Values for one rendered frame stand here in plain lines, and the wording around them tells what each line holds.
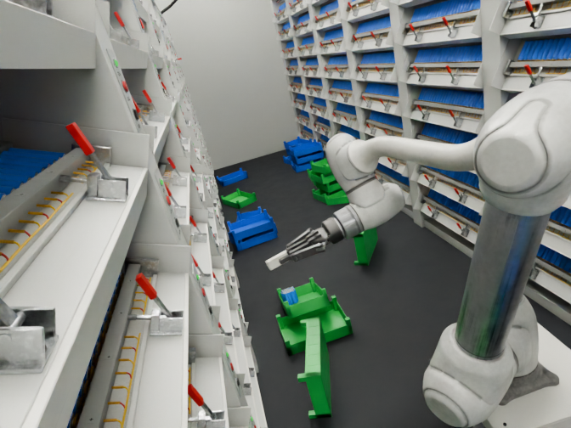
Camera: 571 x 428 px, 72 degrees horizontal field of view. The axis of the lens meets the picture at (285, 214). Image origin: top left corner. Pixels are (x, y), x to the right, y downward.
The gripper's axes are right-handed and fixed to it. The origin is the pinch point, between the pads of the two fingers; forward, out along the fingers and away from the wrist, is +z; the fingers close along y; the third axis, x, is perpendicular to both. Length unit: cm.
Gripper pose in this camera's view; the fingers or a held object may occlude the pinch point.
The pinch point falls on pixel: (278, 260)
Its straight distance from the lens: 116.1
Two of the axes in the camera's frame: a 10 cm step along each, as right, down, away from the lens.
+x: -4.2, -8.1, -4.0
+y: -2.2, -3.4, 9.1
